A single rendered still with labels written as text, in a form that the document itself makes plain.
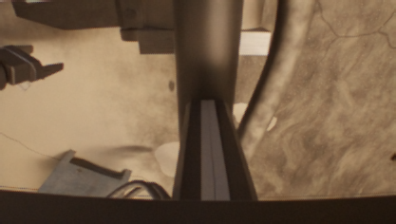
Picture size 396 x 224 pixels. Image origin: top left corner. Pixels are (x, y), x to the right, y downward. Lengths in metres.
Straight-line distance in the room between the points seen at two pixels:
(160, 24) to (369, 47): 1.34
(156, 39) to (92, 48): 1.07
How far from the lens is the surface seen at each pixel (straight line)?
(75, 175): 1.60
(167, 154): 1.47
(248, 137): 0.27
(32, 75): 0.58
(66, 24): 1.09
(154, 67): 1.16
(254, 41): 0.19
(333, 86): 1.42
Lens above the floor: 1.07
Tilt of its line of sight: 59 degrees down
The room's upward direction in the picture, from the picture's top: 179 degrees counter-clockwise
